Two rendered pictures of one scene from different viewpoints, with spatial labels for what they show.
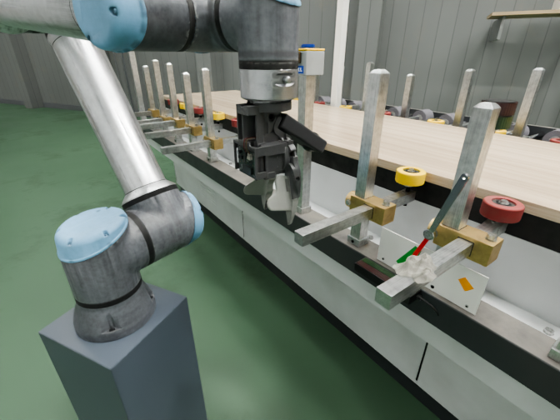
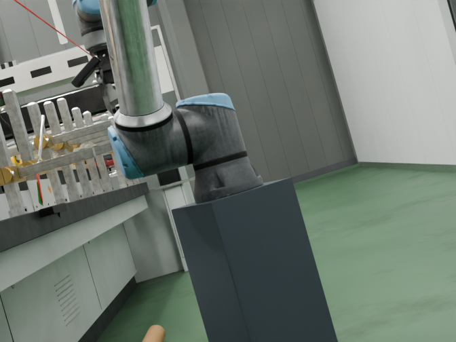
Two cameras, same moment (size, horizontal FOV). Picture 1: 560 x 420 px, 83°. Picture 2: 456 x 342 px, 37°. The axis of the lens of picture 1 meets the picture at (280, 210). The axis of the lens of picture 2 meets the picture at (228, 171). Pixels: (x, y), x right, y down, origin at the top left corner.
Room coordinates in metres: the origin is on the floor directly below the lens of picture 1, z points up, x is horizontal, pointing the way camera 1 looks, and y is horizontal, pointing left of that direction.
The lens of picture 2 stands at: (2.07, 1.53, 0.69)
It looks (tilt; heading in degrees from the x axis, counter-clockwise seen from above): 1 degrees down; 217
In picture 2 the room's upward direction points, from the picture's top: 16 degrees counter-clockwise
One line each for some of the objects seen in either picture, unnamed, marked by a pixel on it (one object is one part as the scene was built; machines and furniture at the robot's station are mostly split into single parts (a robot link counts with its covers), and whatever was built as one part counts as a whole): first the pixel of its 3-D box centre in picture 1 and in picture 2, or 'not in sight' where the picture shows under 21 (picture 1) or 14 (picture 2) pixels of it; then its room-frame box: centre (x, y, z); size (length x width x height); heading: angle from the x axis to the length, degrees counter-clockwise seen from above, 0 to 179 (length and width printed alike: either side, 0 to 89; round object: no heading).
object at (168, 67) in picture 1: (173, 106); not in sight; (2.02, 0.65, 0.92); 0.03 x 0.03 x 0.48; 36
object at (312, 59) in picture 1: (307, 62); not in sight; (1.01, -0.08, 1.18); 0.07 x 0.07 x 0.08; 36
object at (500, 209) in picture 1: (496, 222); not in sight; (0.64, -0.50, 0.85); 0.08 x 0.08 x 0.11
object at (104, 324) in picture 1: (112, 297); (224, 176); (0.62, 0.42, 0.65); 0.19 x 0.19 x 0.10
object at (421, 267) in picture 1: (420, 263); (85, 145); (0.46, -0.25, 0.87); 0.09 x 0.07 x 0.02; 126
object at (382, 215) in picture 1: (368, 206); (10, 175); (0.79, -0.25, 0.83); 0.13 x 0.06 x 0.05; 36
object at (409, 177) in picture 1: (407, 187); not in sight; (0.86, -0.38, 0.85); 0.08 x 0.08 x 0.11
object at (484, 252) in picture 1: (462, 238); (32, 168); (0.59, -0.40, 0.85); 0.13 x 0.06 x 0.05; 36
